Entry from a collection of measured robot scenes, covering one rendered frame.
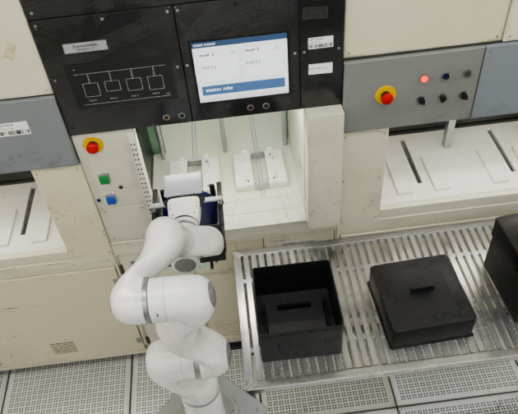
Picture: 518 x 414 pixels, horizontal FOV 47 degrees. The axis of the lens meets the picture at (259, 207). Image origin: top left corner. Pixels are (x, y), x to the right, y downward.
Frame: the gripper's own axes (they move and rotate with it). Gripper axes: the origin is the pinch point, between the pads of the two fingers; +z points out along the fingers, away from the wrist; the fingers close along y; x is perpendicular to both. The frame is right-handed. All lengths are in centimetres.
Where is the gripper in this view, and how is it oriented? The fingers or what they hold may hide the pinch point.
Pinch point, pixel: (183, 190)
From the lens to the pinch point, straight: 195.8
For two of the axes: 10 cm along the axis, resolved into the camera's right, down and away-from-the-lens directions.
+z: -1.0, -7.1, 7.0
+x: -0.7, -7.0, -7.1
